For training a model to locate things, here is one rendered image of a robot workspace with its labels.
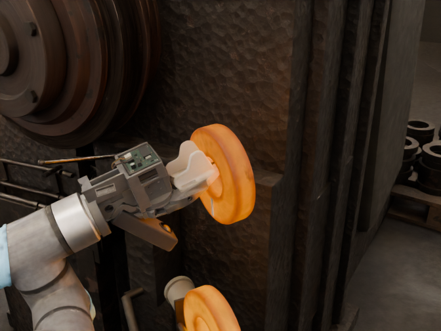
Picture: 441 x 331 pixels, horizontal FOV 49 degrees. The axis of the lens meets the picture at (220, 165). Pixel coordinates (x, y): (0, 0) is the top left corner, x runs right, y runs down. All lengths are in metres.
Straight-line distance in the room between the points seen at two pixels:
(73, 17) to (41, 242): 0.39
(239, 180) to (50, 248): 0.27
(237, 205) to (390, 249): 1.69
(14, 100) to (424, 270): 1.79
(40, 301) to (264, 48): 0.54
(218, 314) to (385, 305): 1.33
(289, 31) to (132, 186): 0.38
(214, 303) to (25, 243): 0.29
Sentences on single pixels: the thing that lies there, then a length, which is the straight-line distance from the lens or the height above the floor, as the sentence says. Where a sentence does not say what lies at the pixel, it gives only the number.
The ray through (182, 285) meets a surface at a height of 0.69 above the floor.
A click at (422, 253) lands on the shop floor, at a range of 2.37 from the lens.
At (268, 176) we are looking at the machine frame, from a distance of 0.93.
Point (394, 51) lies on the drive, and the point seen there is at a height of 0.97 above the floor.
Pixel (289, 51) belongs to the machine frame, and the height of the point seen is 1.11.
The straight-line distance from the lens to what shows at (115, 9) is 0.85.
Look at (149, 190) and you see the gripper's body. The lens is 0.68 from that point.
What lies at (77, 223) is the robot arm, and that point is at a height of 0.95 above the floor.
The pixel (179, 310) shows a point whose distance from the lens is 0.88.
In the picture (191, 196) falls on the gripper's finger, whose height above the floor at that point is 0.96.
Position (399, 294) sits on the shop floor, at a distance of 2.10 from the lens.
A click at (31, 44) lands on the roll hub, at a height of 1.12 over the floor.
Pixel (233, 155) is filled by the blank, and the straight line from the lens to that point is 0.68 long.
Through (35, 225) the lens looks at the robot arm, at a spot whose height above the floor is 0.95.
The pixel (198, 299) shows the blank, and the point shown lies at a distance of 0.80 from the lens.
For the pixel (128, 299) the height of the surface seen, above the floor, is 0.60.
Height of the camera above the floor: 1.30
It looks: 26 degrees down
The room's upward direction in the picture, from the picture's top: straight up
